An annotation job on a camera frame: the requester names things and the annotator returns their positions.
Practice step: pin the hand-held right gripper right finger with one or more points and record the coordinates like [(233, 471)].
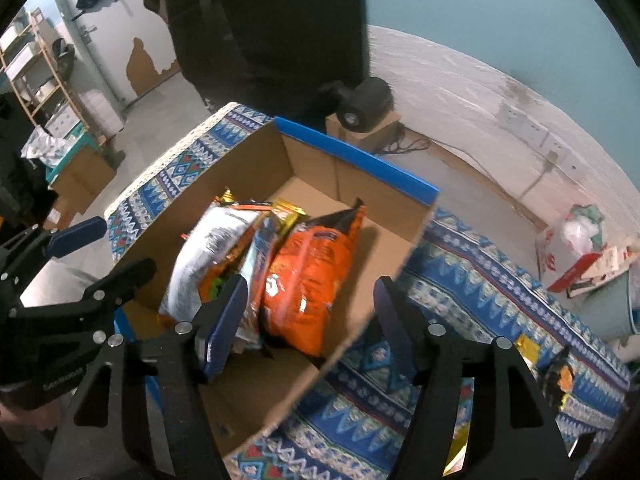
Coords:
[(392, 315)]

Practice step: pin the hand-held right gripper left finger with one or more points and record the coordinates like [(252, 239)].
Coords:
[(225, 320)]

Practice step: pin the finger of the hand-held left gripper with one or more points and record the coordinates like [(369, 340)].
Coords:
[(80, 235), (130, 280)]

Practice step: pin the silver foil snack packet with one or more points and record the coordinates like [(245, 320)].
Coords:
[(257, 260)]

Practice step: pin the white snack bag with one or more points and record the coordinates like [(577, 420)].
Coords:
[(210, 245)]

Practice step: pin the orange snack bag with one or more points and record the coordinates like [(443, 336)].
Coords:
[(310, 270)]

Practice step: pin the blue cardboard box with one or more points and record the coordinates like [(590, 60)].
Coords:
[(315, 165)]

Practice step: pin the person's left forearm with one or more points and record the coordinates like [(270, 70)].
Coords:
[(25, 410)]

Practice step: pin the teal topped cardboard box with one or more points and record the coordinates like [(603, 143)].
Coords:
[(85, 175)]

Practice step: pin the dark cloth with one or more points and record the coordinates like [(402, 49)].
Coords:
[(20, 170)]

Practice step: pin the blue patterned blanket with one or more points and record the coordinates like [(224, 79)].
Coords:
[(475, 280)]

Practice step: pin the crumpled white plastic bag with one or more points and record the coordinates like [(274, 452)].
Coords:
[(42, 147)]

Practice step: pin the gold foil snack packet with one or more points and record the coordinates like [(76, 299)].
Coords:
[(526, 350)]

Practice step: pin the dark snack packet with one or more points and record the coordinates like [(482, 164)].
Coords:
[(557, 370)]

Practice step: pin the red and white bag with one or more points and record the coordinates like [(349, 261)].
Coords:
[(560, 260)]

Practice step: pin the wooden rack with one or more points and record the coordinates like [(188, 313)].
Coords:
[(45, 50)]

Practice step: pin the white plastic bags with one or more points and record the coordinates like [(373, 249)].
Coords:
[(582, 230)]

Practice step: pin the white door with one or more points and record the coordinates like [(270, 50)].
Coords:
[(125, 25)]

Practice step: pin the black cylindrical speaker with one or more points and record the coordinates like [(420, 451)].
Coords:
[(365, 100)]

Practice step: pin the light blue waste bin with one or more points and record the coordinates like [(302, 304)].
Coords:
[(610, 310)]

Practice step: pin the flattened paper carton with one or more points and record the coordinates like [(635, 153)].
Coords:
[(610, 265)]

